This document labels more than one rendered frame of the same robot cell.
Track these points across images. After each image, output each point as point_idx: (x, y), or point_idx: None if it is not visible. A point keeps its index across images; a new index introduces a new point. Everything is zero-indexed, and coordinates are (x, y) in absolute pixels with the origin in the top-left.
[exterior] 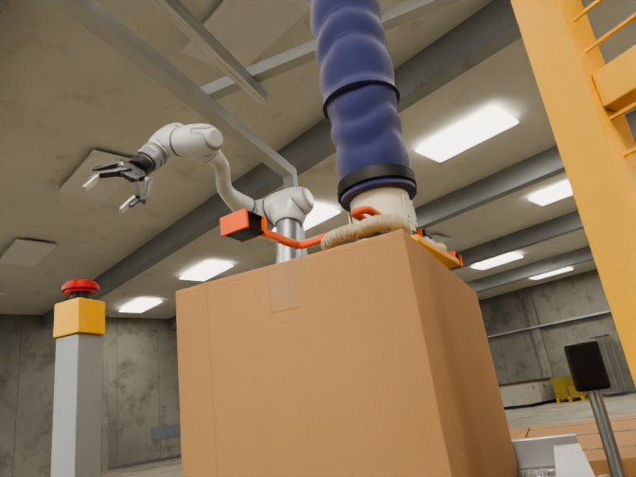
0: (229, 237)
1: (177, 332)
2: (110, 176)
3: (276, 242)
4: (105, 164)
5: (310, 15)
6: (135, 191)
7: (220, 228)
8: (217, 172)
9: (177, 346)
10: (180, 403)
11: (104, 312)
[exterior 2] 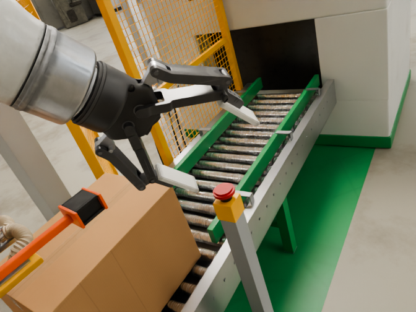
0: (100, 212)
1: (177, 199)
2: (191, 103)
3: (36, 251)
4: (191, 67)
5: None
6: (149, 158)
7: (104, 202)
8: None
9: (179, 203)
10: (186, 219)
11: (214, 208)
